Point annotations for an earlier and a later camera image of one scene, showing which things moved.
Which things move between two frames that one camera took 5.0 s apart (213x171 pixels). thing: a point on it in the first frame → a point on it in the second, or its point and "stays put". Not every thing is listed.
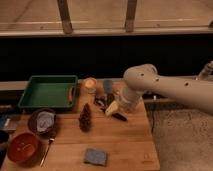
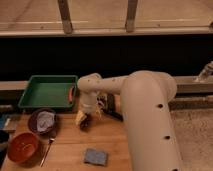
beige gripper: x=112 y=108 → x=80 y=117
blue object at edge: x=7 y=122 stays put
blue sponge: x=94 y=157 stays put
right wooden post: x=130 y=16 stays put
